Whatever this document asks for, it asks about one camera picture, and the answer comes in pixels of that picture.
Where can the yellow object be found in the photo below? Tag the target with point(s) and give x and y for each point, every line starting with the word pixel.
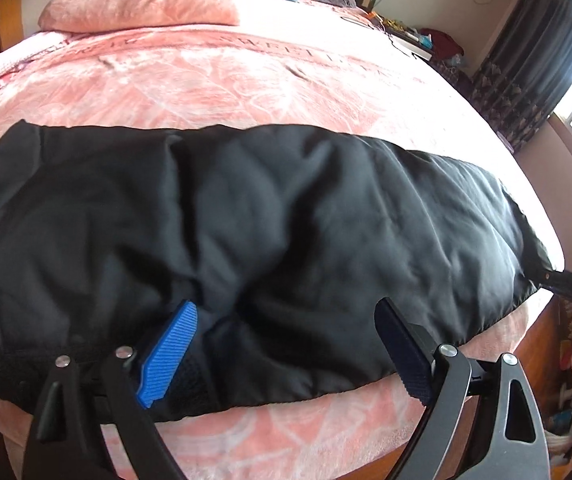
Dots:
pixel 391 22

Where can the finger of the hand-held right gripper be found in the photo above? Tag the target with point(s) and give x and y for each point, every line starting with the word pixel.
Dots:
pixel 563 284

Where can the pink white towel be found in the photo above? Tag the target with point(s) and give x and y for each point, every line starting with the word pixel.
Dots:
pixel 20 55

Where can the black jacket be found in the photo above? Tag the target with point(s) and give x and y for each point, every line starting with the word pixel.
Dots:
pixel 266 235

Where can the pink printed bed blanket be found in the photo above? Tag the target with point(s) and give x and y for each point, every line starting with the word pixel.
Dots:
pixel 215 75

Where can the nightstand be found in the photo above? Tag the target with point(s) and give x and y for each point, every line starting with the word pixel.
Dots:
pixel 418 51

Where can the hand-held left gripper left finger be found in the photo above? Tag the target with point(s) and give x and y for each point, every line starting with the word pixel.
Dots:
pixel 165 355

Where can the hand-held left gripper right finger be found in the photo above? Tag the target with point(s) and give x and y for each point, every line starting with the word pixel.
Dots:
pixel 408 360

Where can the dark patterned curtain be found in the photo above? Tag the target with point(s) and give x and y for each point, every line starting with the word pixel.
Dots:
pixel 531 60

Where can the dark red cloth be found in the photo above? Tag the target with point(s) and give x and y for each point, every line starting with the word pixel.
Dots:
pixel 447 42

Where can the light blue packet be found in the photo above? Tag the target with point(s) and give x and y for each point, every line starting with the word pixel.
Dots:
pixel 425 40

